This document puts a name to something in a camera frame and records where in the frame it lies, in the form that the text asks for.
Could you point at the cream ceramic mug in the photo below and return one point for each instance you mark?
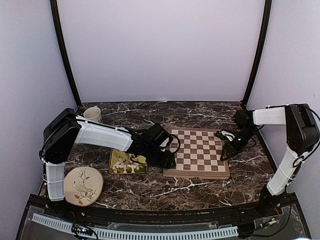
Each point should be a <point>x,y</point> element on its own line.
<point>93,114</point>

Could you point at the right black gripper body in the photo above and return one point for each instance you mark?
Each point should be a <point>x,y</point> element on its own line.
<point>245,134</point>

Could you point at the grey slotted cable duct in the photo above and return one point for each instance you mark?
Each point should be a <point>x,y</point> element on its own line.
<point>133,232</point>

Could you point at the black frame post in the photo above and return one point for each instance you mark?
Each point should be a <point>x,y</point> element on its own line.
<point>258,53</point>
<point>63,51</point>

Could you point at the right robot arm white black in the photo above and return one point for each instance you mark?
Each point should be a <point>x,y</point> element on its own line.
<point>300,135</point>

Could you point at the left black frame post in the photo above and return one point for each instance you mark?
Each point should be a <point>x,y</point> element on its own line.
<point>63,51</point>

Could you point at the wooden chess board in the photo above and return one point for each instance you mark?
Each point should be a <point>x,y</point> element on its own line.
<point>198,156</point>

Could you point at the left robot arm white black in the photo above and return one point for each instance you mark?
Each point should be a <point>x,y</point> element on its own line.
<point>68,129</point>

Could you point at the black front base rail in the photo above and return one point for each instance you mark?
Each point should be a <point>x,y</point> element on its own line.
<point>243,215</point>

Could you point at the right black frame post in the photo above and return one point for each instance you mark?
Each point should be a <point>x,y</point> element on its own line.
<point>258,53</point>

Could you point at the round bird painted plate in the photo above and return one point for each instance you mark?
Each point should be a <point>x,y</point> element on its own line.
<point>83,186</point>

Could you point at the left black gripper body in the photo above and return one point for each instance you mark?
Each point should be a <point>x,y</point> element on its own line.
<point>154,158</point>

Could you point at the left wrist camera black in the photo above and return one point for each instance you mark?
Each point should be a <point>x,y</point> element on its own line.
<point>158,134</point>

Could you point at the gold metal tray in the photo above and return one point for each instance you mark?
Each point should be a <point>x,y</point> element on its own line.
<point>121,163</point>

